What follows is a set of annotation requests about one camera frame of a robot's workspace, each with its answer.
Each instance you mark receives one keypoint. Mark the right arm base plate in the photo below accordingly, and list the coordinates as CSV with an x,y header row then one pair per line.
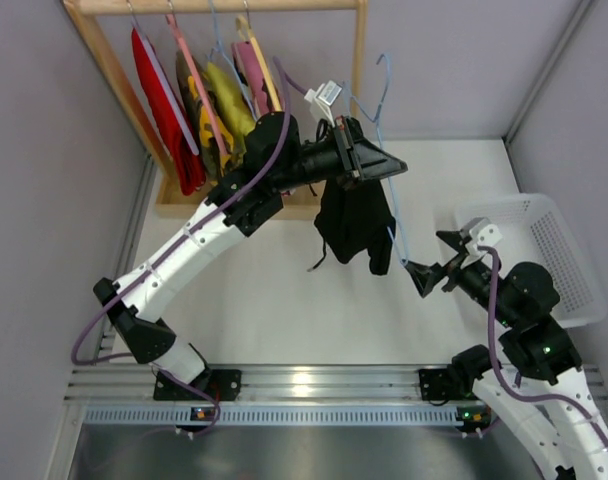
x,y
437,387

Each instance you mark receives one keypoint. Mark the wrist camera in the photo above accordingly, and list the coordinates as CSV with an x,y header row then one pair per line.
x,y
480,232
322,100

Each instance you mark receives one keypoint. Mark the lime green trousers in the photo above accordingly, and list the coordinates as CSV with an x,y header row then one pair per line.
x,y
231,104

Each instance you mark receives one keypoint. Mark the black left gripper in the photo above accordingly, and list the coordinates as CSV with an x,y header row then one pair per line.
x,y
346,151

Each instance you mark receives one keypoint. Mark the red trousers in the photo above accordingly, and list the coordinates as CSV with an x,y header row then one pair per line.
x,y
189,168

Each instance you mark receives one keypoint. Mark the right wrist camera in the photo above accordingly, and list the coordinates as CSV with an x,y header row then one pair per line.
x,y
480,232

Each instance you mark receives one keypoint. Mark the cream wooden hanger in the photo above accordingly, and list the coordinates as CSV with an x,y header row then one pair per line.
x,y
246,33

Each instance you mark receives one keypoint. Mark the white plastic basket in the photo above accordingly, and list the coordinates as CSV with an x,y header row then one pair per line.
x,y
535,230

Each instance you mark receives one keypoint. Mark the camouflage yellow green trousers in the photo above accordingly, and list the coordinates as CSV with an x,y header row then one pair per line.
x,y
216,166

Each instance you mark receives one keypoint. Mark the white lavender hanger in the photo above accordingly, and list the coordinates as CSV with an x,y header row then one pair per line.
x,y
163,81

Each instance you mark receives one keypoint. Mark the pink hanger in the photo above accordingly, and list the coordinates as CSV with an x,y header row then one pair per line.
x,y
203,94

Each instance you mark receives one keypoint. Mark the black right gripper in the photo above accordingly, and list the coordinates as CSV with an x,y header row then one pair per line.
x,y
451,270

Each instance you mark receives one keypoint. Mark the aluminium mounting rail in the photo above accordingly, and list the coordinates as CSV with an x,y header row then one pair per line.
x,y
306,384

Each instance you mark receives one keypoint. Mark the slotted cable duct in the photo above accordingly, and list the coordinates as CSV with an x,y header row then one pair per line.
x,y
254,415

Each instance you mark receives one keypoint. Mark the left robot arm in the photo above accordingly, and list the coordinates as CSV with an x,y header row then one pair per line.
x,y
275,161

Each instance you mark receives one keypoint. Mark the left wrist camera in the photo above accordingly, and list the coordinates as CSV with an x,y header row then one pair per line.
x,y
322,100

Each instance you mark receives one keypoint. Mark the wooden clothes rack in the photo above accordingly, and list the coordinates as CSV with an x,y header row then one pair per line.
x,y
170,203

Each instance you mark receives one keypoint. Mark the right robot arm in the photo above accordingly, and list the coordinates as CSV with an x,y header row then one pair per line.
x,y
529,372

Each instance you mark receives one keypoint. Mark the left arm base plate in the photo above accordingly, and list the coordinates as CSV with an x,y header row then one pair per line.
x,y
219,384

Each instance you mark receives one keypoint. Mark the pink black patterned trousers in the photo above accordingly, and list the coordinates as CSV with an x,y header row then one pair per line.
x,y
258,79

